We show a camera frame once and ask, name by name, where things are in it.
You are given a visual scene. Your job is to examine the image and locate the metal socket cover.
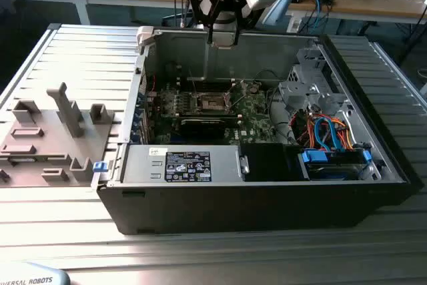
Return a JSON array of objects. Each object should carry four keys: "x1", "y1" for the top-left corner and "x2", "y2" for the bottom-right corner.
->
[{"x1": 225, "y1": 80, "x2": 248, "y2": 113}]

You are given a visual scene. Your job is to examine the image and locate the black graphics card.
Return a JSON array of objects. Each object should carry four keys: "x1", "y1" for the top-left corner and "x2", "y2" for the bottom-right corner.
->
[{"x1": 179, "y1": 116, "x2": 236, "y2": 139}]

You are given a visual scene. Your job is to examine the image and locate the green motherboard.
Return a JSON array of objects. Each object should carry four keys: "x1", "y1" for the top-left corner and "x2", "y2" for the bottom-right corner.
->
[{"x1": 146, "y1": 79, "x2": 278, "y2": 146}]

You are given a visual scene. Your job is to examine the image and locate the silver CPU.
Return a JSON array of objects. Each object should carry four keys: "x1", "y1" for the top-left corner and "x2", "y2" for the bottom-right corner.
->
[{"x1": 211, "y1": 29, "x2": 237, "y2": 49}]

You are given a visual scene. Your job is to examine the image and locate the grey metal disk bay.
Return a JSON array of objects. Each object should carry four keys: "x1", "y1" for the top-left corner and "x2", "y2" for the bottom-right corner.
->
[{"x1": 277, "y1": 46, "x2": 350, "y2": 117}]

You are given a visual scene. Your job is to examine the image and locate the black open PC case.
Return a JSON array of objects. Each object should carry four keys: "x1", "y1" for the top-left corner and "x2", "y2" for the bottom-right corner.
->
[{"x1": 90, "y1": 26, "x2": 424, "y2": 236}]

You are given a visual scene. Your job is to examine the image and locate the thin red wire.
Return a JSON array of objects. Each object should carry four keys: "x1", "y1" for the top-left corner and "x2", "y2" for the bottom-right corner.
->
[{"x1": 146, "y1": 73, "x2": 158, "y2": 94}]

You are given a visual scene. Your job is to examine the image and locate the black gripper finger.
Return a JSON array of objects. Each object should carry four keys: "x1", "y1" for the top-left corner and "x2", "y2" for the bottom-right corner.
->
[
  {"x1": 188, "y1": 0, "x2": 224, "y2": 45},
  {"x1": 232, "y1": 0, "x2": 264, "y2": 47}
]

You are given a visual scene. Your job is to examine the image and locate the black plastic shroud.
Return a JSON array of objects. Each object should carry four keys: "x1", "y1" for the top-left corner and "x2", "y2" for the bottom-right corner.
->
[{"x1": 240, "y1": 143, "x2": 303, "y2": 182}]

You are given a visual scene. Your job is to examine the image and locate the orange wire bundle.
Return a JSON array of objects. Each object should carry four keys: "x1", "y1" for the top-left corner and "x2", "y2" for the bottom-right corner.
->
[{"x1": 295, "y1": 113, "x2": 354, "y2": 152}]

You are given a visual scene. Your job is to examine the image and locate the blue data wire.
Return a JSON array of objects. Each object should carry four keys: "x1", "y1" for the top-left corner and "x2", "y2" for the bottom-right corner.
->
[{"x1": 313, "y1": 116, "x2": 346, "y2": 152}]

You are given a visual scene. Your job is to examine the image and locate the grey parts rack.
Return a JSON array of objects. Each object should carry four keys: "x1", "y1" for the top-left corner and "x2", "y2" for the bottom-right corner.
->
[{"x1": 0, "y1": 81, "x2": 116, "y2": 188}]

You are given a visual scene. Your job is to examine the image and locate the hard disk in blue carrier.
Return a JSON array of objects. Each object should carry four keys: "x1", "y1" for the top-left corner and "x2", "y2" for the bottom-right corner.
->
[{"x1": 298, "y1": 149, "x2": 374, "y2": 182}]

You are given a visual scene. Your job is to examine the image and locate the CPU socket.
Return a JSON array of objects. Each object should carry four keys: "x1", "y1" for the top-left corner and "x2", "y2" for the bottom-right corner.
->
[{"x1": 195, "y1": 92, "x2": 230, "y2": 113}]

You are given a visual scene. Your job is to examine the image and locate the grey power supply unit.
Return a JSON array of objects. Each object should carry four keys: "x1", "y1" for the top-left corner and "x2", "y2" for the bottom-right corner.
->
[{"x1": 118, "y1": 144, "x2": 246, "y2": 184}]

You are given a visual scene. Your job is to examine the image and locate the white power adapter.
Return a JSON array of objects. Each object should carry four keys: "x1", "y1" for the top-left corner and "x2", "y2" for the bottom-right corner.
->
[{"x1": 287, "y1": 14, "x2": 304, "y2": 34}]

